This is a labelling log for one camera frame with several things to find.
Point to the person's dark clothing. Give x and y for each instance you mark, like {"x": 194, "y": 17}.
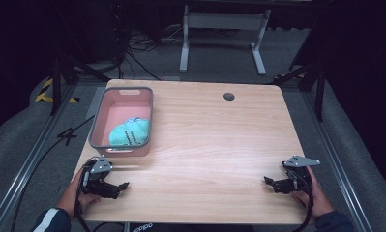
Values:
{"x": 187, "y": 228}

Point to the white metal desk frame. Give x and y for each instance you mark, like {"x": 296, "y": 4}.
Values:
{"x": 224, "y": 22}

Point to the aluminium floor rail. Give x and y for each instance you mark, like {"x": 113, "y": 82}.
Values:
{"x": 339, "y": 167}
{"x": 29, "y": 164}

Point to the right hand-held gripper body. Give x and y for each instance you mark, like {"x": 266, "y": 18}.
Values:
{"x": 297, "y": 177}

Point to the teal cloth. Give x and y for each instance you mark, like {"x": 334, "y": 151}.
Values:
{"x": 129, "y": 132}

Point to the pink basket with grey rim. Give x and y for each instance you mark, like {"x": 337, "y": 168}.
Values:
{"x": 123, "y": 103}

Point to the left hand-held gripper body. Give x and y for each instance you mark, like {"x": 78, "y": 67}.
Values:
{"x": 98, "y": 180}

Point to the person's right hand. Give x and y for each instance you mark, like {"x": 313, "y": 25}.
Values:
{"x": 319, "y": 199}

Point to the person's left hand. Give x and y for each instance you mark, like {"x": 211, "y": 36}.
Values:
{"x": 72, "y": 196}

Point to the black metal stand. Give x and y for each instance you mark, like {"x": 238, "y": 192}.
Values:
{"x": 319, "y": 93}
{"x": 55, "y": 87}

